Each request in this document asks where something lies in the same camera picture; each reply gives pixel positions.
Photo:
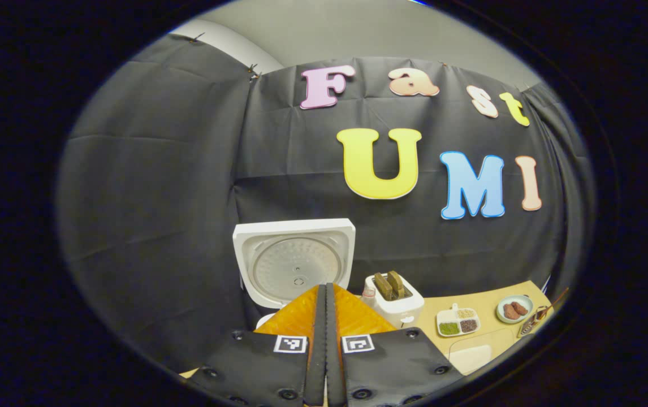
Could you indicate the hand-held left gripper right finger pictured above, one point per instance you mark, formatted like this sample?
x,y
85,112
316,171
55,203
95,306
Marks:
x,y
334,362

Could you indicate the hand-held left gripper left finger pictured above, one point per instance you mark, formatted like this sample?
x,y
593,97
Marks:
x,y
317,350

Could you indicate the white rice cooker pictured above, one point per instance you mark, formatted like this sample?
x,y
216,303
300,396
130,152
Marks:
x,y
296,265

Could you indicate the dark wooden spoon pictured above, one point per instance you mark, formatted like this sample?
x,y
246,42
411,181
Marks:
x,y
556,299

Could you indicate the clear plastic water bottle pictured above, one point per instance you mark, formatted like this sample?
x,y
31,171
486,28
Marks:
x,y
367,294

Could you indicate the white toaster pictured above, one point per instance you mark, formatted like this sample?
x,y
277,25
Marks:
x,y
400,310

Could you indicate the brown bread slice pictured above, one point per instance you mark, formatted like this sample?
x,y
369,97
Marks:
x,y
383,286
397,282

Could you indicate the green mung beans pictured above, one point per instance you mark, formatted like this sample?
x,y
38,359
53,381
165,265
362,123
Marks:
x,y
449,328

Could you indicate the white divided grain plate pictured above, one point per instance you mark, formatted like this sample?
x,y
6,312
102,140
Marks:
x,y
458,319

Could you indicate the dark red beans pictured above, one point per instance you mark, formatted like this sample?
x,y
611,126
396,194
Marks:
x,y
469,326

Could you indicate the yellow soybeans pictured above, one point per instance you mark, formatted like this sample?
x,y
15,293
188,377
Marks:
x,y
465,313

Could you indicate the clear glass tray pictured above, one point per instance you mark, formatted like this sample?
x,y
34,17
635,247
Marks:
x,y
488,345

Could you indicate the pale green plate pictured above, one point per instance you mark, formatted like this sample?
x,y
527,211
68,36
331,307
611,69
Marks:
x,y
502,316

